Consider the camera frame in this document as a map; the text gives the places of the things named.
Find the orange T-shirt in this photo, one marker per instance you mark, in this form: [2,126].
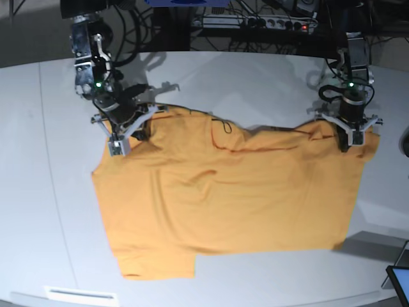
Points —
[201,186]

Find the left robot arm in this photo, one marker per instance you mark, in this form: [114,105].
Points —
[349,21]

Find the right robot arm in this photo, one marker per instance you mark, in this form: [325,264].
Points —
[97,75]

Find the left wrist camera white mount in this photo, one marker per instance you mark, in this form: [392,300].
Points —
[356,137]

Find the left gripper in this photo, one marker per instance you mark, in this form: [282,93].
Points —
[351,112]

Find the dark round object right edge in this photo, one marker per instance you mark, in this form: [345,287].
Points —
[404,142]

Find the white power strip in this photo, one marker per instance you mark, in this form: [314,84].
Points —
[273,22]

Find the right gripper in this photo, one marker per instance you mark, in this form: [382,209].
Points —
[121,112]

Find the tablet on stand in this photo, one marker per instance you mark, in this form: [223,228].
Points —
[397,276]

